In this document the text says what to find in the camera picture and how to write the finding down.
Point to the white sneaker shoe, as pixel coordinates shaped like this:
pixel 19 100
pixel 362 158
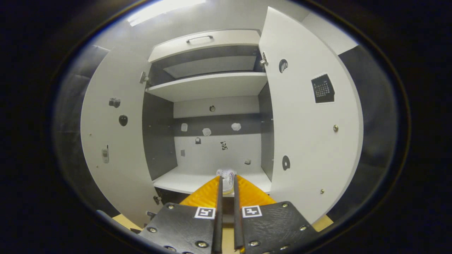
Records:
pixel 226 176

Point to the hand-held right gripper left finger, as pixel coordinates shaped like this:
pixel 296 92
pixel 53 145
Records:
pixel 183 229

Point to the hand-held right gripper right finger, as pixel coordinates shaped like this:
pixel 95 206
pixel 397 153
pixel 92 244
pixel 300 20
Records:
pixel 275 229

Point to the white cabinet drawer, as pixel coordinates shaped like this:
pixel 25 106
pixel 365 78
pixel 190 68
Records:
pixel 233 40

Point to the white cabinet door calendar sticker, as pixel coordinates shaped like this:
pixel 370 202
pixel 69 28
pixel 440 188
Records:
pixel 303 141

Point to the black backdrop cloth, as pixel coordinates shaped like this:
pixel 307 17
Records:
pixel 374 123

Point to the wide white cabinet shelf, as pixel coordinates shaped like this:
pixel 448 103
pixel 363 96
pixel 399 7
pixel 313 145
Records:
pixel 212 86

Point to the white cabinet door camera sticker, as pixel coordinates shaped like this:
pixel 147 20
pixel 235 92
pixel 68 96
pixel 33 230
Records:
pixel 113 148

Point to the metal door hinge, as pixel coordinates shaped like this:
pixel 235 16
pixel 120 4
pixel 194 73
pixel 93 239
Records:
pixel 157 199
pixel 263 60
pixel 144 77

